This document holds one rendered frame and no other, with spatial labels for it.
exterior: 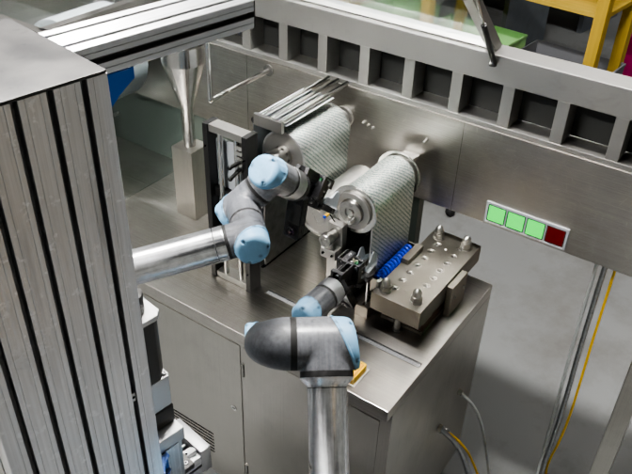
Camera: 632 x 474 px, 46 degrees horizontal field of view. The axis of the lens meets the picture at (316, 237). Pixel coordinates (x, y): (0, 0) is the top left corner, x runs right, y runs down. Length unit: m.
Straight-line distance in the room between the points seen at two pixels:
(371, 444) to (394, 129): 0.93
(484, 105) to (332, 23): 0.52
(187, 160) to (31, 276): 1.58
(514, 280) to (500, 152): 1.89
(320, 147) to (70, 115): 1.31
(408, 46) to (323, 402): 1.08
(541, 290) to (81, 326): 3.12
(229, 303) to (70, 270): 1.29
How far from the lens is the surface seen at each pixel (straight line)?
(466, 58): 2.14
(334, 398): 1.61
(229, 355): 2.36
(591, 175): 2.13
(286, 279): 2.40
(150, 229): 2.66
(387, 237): 2.22
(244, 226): 1.56
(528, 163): 2.17
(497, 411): 3.32
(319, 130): 2.20
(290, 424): 2.38
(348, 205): 2.08
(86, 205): 1.03
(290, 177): 1.66
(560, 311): 3.89
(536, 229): 2.25
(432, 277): 2.25
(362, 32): 2.28
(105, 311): 1.14
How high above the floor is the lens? 2.40
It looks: 35 degrees down
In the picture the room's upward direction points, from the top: 2 degrees clockwise
